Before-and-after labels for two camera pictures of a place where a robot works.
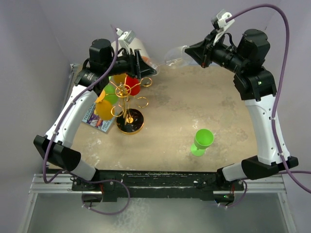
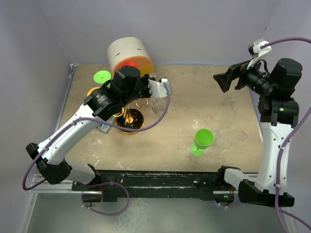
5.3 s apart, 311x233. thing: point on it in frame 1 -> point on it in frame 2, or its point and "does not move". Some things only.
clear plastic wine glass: x=175 y=58 -> x=159 y=105
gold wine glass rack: x=129 y=121 does not move
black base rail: x=112 y=185 does not move
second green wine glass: x=203 y=138 does not move
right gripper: x=198 y=50 -> x=226 y=78
